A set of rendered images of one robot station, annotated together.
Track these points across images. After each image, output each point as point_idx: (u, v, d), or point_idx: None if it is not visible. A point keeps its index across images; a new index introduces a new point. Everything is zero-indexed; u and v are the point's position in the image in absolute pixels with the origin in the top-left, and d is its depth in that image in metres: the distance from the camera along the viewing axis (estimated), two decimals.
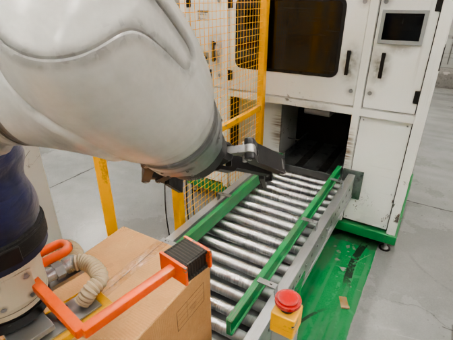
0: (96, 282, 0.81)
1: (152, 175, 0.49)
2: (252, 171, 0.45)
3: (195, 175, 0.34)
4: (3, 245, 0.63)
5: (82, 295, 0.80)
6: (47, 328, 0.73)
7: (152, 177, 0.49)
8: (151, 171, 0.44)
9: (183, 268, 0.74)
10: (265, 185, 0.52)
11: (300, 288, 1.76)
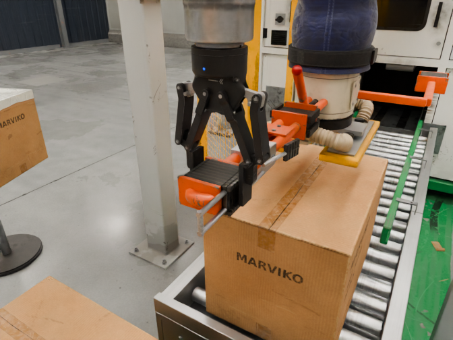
0: (371, 104, 1.10)
1: (257, 154, 0.50)
2: None
3: None
4: (369, 46, 0.89)
5: (366, 112, 1.09)
6: (366, 125, 1.01)
7: None
8: (259, 110, 0.48)
9: (447, 78, 1.06)
10: None
11: None
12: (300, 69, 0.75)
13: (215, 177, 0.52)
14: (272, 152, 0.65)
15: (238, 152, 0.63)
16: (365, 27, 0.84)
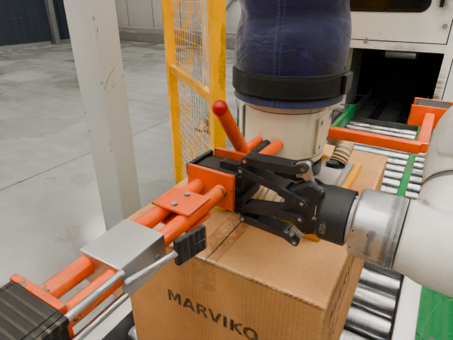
0: (350, 141, 0.84)
1: (248, 166, 0.51)
2: (259, 214, 0.52)
3: (348, 247, 0.43)
4: (339, 70, 0.63)
5: (342, 152, 0.83)
6: (340, 172, 0.75)
7: (247, 166, 0.50)
8: (287, 171, 0.47)
9: None
10: None
11: None
12: (224, 108, 0.49)
13: None
14: (154, 251, 0.39)
15: (88, 256, 0.37)
16: (332, 44, 0.58)
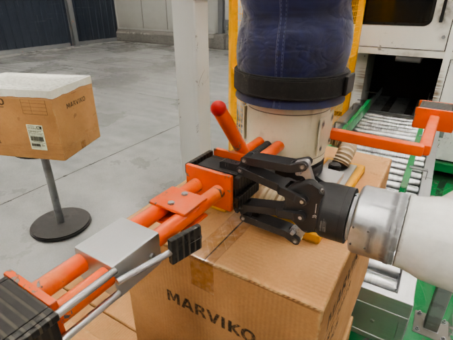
0: (352, 143, 0.84)
1: (247, 166, 0.51)
2: (260, 213, 0.52)
3: (348, 244, 0.43)
4: (341, 71, 0.63)
5: (345, 154, 0.82)
6: (342, 174, 0.74)
7: (247, 166, 0.50)
8: (286, 170, 0.47)
9: None
10: None
11: None
12: (223, 108, 0.49)
13: None
14: (149, 250, 0.39)
15: (83, 253, 0.37)
16: (334, 45, 0.58)
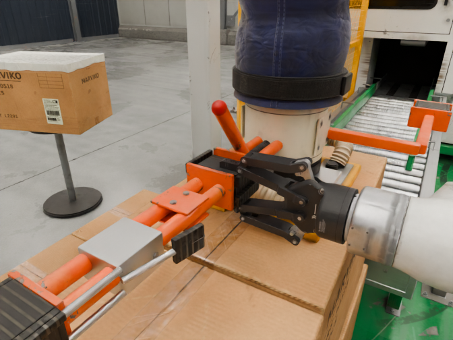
0: (349, 142, 0.84)
1: (247, 166, 0.51)
2: (259, 213, 0.52)
3: (348, 245, 0.43)
4: (338, 71, 0.64)
5: (342, 153, 0.83)
6: (339, 173, 0.75)
7: (247, 166, 0.50)
8: (286, 170, 0.47)
9: (449, 112, 0.80)
10: None
11: None
12: (224, 107, 0.49)
13: None
14: (152, 249, 0.39)
15: (86, 253, 0.37)
16: (331, 45, 0.59)
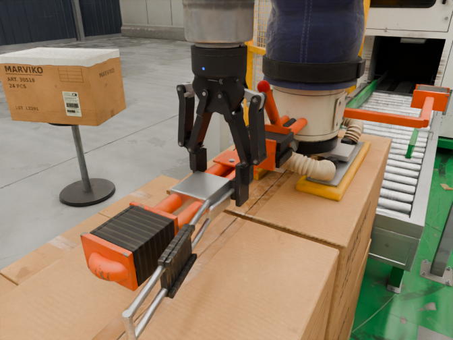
0: (360, 122, 0.97)
1: (253, 154, 0.50)
2: None
3: None
4: (354, 58, 0.76)
5: (354, 131, 0.95)
6: (353, 147, 0.87)
7: None
8: (258, 111, 0.48)
9: (447, 94, 0.93)
10: (203, 172, 0.58)
11: None
12: (267, 86, 0.61)
13: (130, 236, 0.38)
14: (224, 191, 0.51)
15: (178, 193, 0.49)
16: (349, 36, 0.71)
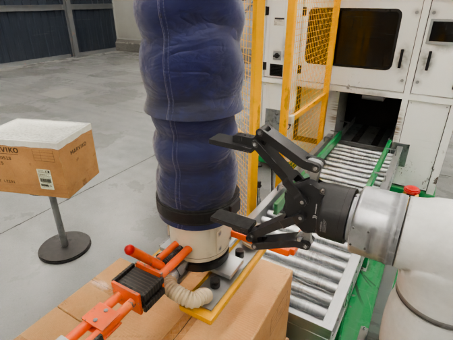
0: None
1: (263, 139, 0.48)
2: (269, 233, 0.52)
3: (348, 245, 0.43)
4: (227, 200, 0.89)
5: None
6: (240, 262, 1.00)
7: (263, 139, 0.47)
8: (298, 163, 0.45)
9: None
10: (222, 224, 0.56)
11: None
12: (131, 251, 0.74)
13: None
14: None
15: None
16: (216, 190, 0.84)
